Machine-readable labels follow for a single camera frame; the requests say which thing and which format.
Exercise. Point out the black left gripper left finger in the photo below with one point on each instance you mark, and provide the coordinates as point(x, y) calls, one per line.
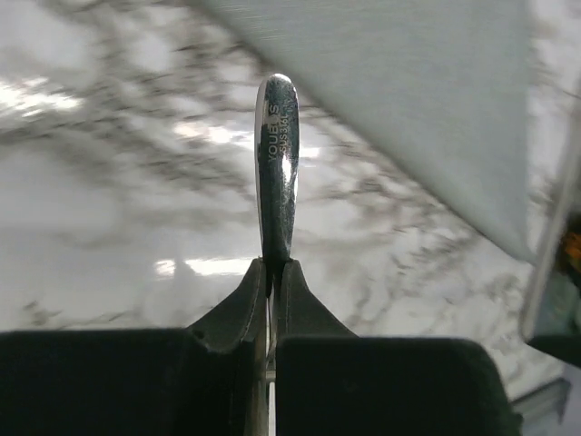
point(238, 317)

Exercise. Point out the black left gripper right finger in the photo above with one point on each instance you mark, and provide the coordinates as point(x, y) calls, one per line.
point(298, 312)

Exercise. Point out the silver fork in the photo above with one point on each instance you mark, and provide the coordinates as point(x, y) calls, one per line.
point(277, 149)

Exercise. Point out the grey cloth napkin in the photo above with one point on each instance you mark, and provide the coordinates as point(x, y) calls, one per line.
point(439, 86)

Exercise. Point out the floral blue tray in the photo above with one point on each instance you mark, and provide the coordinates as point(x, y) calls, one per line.
point(550, 320)

